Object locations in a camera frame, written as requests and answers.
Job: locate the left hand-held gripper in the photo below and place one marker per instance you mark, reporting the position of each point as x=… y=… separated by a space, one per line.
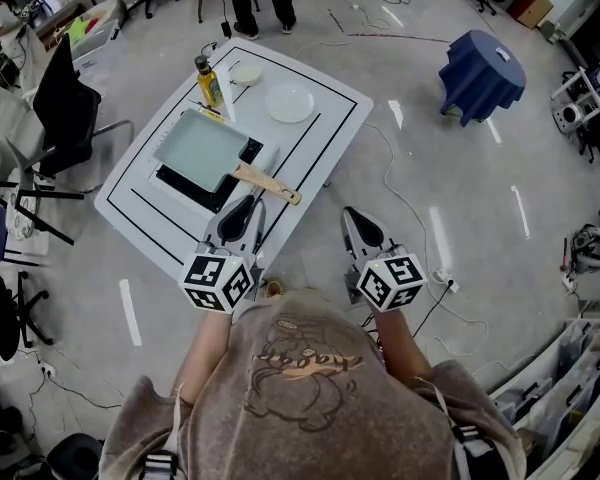
x=207 y=270

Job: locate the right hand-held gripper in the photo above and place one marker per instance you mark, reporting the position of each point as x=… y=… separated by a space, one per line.
x=390 y=280

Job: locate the black portable stove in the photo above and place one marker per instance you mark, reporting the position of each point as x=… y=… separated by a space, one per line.
x=182 y=183

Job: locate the square pan with wooden handle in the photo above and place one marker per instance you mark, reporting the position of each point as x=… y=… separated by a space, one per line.
x=200 y=150

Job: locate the person's left forearm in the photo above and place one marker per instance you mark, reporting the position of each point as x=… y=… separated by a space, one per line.
x=205 y=353

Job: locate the person's right forearm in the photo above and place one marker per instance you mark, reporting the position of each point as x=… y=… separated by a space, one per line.
x=400 y=343

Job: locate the person's tan shoe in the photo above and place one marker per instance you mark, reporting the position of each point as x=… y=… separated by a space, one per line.
x=275 y=289

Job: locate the white power strip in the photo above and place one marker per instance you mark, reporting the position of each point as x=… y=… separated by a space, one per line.
x=48 y=370
x=442 y=280

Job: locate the white table with black lines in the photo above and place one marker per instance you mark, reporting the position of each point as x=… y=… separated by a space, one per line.
x=305 y=143

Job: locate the white round plate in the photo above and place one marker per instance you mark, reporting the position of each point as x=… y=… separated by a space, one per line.
x=290 y=103

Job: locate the yellow oil bottle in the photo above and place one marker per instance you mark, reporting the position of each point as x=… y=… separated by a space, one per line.
x=210 y=85

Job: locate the small white bowl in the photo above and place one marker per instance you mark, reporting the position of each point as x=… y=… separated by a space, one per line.
x=245 y=74

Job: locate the person's brown printed shirt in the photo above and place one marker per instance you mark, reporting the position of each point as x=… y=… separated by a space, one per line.
x=305 y=418

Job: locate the blue draped stool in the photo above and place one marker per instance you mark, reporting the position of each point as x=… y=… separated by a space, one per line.
x=480 y=78

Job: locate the black power adapter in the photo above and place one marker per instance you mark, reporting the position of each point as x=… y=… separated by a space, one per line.
x=226 y=28

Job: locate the black mesh sled chair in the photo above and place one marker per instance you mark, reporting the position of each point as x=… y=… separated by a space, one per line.
x=65 y=108

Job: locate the floral round seat cushion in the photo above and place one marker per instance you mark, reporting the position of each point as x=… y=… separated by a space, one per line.
x=22 y=218

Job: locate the white storage bin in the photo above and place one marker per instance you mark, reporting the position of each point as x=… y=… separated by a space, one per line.
x=102 y=48

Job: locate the white paper tag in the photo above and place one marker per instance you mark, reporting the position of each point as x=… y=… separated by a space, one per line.
x=502 y=54

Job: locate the white chair with black legs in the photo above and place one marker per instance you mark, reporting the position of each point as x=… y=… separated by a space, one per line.
x=15 y=160

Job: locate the round grey device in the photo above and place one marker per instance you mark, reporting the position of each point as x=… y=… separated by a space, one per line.
x=571 y=115

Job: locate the neon yellow cloth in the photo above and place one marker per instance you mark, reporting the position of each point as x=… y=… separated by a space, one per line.
x=80 y=29

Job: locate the white shelf with storage bins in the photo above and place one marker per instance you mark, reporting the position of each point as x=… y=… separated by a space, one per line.
x=580 y=393

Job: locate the black round stool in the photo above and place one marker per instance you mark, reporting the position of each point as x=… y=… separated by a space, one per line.
x=75 y=458

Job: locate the black bag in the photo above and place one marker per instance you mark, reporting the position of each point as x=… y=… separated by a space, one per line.
x=0 y=438

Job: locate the white frame cart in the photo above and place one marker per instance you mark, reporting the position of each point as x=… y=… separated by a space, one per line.
x=587 y=75

